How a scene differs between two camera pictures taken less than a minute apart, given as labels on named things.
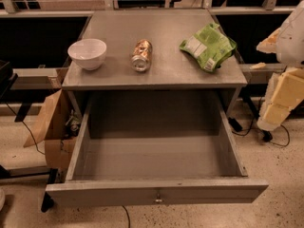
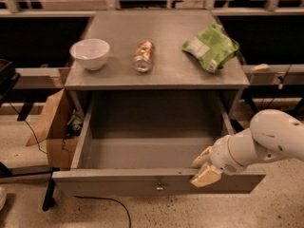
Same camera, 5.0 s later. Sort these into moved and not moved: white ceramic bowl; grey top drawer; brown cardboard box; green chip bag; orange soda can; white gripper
Moved: white gripper; grey top drawer
Not moved: brown cardboard box; green chip bag; orange soda can; white ceramic bowl
